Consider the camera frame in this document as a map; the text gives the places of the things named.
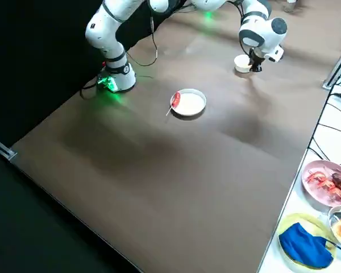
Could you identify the blue cloth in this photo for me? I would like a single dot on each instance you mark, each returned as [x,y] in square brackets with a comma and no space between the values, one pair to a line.
[304,244]

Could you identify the red shrimp skewer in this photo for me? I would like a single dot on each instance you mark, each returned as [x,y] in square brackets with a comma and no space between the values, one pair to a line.
[319,180]

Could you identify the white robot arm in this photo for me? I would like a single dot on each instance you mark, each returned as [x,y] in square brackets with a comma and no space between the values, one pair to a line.
[102,31]

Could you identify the white-capped glass oil pot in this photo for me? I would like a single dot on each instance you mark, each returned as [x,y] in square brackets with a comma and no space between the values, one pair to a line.
[290,5]

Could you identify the small white bowl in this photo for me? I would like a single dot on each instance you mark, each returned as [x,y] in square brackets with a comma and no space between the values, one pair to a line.
[241,63]

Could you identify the yellow plate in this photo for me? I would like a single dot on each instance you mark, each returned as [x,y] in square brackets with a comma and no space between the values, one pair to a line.
[301,218]

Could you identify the aluminium frame post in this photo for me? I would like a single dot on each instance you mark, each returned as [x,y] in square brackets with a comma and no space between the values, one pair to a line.
[338,65]

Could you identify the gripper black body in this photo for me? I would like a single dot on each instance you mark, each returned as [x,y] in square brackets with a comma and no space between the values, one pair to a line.
[257,54]

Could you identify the red sausage on stick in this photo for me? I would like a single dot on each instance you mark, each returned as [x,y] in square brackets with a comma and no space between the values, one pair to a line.
[176,99]

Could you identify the clear glass bowl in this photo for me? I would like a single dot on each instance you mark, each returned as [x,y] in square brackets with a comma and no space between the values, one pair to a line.
[333,216]

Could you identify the pink plate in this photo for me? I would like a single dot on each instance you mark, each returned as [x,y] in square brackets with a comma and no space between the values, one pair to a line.
[318,192]

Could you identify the aluminium frame rail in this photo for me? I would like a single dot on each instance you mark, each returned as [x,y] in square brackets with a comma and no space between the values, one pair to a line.
[3,149]

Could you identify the yellow oil brush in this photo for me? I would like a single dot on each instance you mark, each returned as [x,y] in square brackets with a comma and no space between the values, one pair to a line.
[249,67]

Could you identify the white round plate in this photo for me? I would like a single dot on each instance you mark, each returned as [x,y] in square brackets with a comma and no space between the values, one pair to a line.
[191,105]

